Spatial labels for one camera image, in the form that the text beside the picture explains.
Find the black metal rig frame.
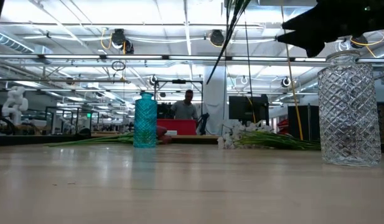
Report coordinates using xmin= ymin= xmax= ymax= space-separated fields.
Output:
xmin=153 ymin=79 xmax=204 ymax=136

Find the red artificial tulip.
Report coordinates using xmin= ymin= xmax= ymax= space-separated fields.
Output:
xmin=85 ymin=125 xmax=169 ymax=144
xmin=54 ymin=132 xmax=135 ymax=146
xmin=45 ymin=133 xmax=173 ymax=147

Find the black framed enclosure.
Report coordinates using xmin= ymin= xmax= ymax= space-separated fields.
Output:
xmin=44 ymin=106 xmax=101 ymax=135

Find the black cabinet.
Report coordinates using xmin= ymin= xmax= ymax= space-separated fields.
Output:
xmin=287 ymin=105 xmax=320 ymax=141

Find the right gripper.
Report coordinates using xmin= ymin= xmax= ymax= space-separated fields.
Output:
xmin=276 ymin=0 xmax=384 ymax=58

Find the black aluminium table frame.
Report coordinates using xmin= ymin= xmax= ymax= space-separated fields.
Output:
xmin=0 ymin=133 xmax=384 ymax=154

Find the blue glass vase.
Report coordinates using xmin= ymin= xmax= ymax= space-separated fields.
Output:
xmin=133 ymin=91 xmax=158 ymax=149

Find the clear glass vase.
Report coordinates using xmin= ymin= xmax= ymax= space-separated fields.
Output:
xmin=317 ymin=50 xmax=382 ymax=168

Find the black cable with coil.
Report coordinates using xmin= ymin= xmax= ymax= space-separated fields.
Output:
xmin=242 ymin=0 xmax=254 ymax=125

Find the thick yellow cable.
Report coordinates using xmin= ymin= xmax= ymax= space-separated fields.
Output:
xmin=280 ymin=0 xmax=304 ymax=141

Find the white artificial flower bunch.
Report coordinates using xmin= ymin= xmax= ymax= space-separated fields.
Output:
xmin=206 ymin=0 xmax=252 ymax=85
xmin=217 ymin=120 xmax=322 ymax=152

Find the thin yellow cable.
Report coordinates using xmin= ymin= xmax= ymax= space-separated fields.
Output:
xmin=245 ymin=95 xmax=257 ymax=124

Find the red plastic bin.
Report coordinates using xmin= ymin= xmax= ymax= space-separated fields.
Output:
xmin=156 ymin=119 xmax=198 ymax=136

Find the black hanging cable loop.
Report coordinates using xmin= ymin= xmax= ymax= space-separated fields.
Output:
xmin=111 ymin=60 xmax=126 ymax=72

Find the person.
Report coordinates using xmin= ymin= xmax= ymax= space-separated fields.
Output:
xmin=171 ymin=89 xmax=199 ymax=121

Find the black monitor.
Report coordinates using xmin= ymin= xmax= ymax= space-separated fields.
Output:
xmin=228 ymin=95 xmax=269 ymax=125

